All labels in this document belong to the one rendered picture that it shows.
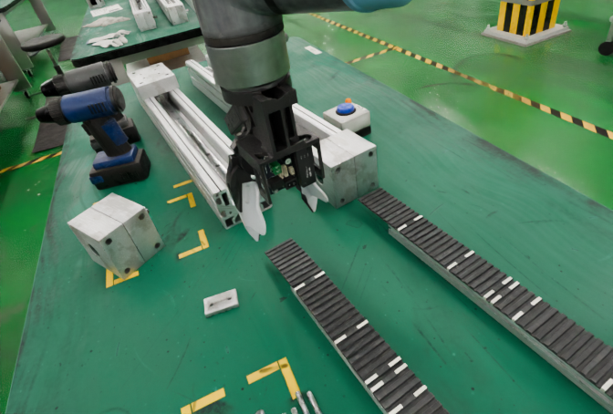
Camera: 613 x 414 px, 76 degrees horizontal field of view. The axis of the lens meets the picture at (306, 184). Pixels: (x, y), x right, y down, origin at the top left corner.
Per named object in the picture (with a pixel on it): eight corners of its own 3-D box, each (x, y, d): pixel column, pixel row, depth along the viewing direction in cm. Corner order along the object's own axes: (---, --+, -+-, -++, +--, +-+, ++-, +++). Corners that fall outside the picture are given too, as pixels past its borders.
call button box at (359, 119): (371, 133, 92) (369, 108, 89) (337, 149, 89) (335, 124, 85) (351, 122, 98) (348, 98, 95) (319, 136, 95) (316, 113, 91)
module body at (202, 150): (272, 206, 76) (263, 170, 71) (225, 230, 73) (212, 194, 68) (168, 93, 135) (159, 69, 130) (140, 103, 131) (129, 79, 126)
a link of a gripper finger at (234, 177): (228, 214, 46) (233, 146, 42) (223, 208, 47) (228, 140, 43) (264, 208, 49) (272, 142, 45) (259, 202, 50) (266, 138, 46)
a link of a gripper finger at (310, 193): (330, 230, 50) (299, 187, 44) (306, 207, 55) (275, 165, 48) (348, 213, 51) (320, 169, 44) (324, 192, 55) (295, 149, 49)
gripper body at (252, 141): (268, 211, 41) (240, 107, 34) (236, 175, 47) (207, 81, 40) (327, 181, 44) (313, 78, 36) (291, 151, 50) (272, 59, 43)
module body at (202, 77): (350, 167, 82) (347, 132, 77) (311, 187, 79) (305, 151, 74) (219, 76, 141) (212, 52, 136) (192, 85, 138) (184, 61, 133)
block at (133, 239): (175, 237, 73) (156, 198, 68) (124, 280, 66) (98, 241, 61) (143, 222, 78) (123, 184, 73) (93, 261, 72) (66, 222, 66)
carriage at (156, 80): (182, 96, 115) (174, 74, 111) (146, 109, 111) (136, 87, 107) (169, 82, 126) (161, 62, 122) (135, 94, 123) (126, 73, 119)
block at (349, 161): (388, 181, 77) (386, 139, 71) (337, 209, 72) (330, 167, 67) (359, 162, 83) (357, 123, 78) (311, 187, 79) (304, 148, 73)
